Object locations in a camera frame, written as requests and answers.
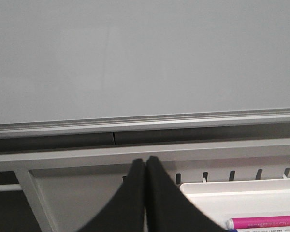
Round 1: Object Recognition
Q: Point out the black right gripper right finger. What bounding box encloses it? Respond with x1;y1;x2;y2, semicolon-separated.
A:
146;156;225;232

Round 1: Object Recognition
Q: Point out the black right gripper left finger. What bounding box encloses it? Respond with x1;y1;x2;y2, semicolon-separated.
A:
81;159;145;232

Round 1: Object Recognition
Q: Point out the white plastic tray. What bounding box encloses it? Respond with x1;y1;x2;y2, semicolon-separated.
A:
180;178;290;228

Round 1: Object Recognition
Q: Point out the white metal pegboard rack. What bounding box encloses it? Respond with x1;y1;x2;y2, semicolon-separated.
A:
0;138;290;232

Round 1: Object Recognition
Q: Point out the pink capped marker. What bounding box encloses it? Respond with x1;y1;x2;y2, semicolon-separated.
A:
226;216;290;229

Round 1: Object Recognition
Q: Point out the white whiteboard with aluminium frame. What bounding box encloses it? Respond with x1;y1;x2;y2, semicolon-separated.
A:
0;0;290;139

